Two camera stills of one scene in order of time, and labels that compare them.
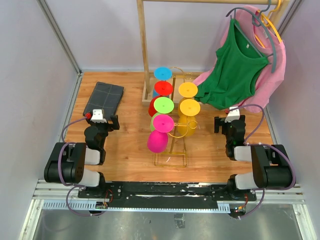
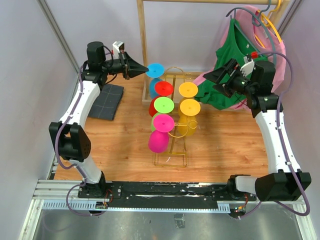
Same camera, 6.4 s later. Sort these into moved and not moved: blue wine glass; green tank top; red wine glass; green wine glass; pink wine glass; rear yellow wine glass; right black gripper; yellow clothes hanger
Moved: blue wine glass; right black gripper
Not moved: pink wine glass; rear yellow wine glass; green wine glass; red wine glass; green tank top; yellow clothes hanger
